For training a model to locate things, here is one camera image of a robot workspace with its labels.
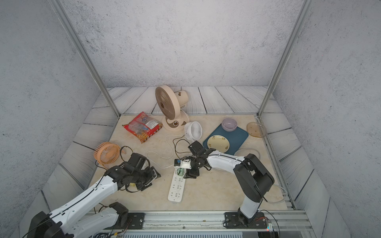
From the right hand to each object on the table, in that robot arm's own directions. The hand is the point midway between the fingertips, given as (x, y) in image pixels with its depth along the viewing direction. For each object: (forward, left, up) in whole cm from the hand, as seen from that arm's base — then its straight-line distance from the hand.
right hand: (185, 169), depth 86 cm
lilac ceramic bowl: (+36, -30, -2) cm, 47 cm away
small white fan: (+23, -4, +6) cm, 24 cm away
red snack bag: (+31, +32, +1) cm, 45 cm away
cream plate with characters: (+21, -21, -4) cm, 30 cm away
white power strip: (-11, +5, -3) cm, 12 cm away
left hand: (-7, +13, +4) cm, 15 cm away
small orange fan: (+7, +46, +6) cm, 47 cm away
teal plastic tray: (+25, -34, -5) cm, 43 cm away
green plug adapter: (-3, +2, +3) cm, 5 cm away
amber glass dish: (+36, -51, -7) cm, 62 cm away
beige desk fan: (+32, +10, +22) cm, 40 cm away
